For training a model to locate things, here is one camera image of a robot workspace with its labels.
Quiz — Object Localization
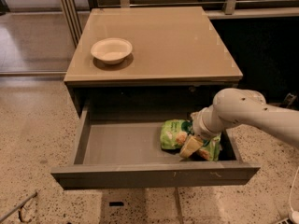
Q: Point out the open grey top drawer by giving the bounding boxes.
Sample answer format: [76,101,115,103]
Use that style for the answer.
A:
[51,105,260,189]

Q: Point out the dark object on floor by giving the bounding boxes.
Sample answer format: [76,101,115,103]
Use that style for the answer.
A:
[281,92,297,108]

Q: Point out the white paper bowl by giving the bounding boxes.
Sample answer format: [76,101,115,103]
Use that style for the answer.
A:
[91,38,133,64]

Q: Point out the grey drawer cabinet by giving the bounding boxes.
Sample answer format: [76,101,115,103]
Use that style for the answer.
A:
[64,7,243,120]

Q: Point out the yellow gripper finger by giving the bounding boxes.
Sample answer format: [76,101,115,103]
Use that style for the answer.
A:
[179,135,204,158]

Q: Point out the metal rail frame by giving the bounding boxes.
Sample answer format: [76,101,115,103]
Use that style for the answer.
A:
[59,0,299,42]

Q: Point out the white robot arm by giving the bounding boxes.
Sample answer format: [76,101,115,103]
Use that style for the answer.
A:
[191,88,299,148]

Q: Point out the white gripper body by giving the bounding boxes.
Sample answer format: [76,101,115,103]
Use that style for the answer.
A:
[191,107,222,140]

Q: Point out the metal rod on floor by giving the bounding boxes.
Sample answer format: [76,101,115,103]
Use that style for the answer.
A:
[0,191,38,223]

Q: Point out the white cable with plug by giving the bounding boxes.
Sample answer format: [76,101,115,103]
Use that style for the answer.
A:
[288,166,299,224]

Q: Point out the green rice chip bag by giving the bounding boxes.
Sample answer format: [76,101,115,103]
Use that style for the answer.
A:
[160,119,221,161]

